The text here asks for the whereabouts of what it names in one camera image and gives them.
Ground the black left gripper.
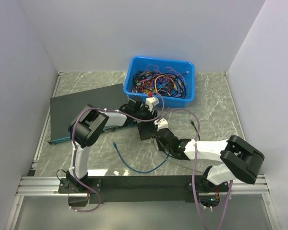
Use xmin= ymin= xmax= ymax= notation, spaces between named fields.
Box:
xmin=134 ymin=104 xmax=159 ymax=129

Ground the small black network switch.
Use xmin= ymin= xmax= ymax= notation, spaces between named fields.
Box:
xmin=137 ymin=122 xmax=157 ymax=141

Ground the black ethernet cable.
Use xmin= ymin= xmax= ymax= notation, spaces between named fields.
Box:
xmin=156 ymin=121 xmax=201 ymax=159

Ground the blue ethernet cable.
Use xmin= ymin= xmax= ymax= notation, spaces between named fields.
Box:
xmin=112 ymin=141 xmax=170 ymax=173

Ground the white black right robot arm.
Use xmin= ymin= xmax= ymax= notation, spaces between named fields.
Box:
xmin=155 ymin=128 xmax=264 ymax=193

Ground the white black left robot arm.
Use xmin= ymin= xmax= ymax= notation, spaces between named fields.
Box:
xmin=60 ymin=96 xmax=159 ymax=193

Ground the blue plastic bin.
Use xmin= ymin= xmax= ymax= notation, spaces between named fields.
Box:
xmin=123 ymin=56 xmax=196 ymax=108

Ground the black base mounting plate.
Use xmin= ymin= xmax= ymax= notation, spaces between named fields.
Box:
xmin=58 ymin=175 xmax=229 ymax=206

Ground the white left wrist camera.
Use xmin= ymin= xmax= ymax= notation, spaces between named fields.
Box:
xmin=145 ymin=96 xmax=159 ymax=112

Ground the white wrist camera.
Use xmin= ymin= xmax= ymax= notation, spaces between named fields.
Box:
xmin=145 ymin=96 xmax=159 ymax=112
xmin=154 ymin=118 xmax=168 ymax=131

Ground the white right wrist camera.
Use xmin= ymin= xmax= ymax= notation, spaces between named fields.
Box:
xmin=154 ymin=118 xmax=168 ymax=131

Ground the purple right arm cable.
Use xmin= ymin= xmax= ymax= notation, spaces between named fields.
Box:
xmin=157 ymin=108 xmax=233 ymax=230

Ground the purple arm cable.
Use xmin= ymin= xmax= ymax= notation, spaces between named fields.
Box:
xmin=157 ymin=108 xmax=233 ymax=230
xmin=68 ymin=92 xmax=165 ymax=213

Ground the tangled coloured wires bundle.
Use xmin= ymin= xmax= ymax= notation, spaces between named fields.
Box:
xmin=132 ymin=64 xmax=190 ymax=99

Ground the large black network switch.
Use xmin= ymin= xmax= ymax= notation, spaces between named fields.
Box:
xmin=49 ymin=84 xmax=128 ymax=145

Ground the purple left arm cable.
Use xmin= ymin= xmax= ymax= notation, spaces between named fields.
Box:
xmin=68 ymin=92 xmax=165 ymax=213

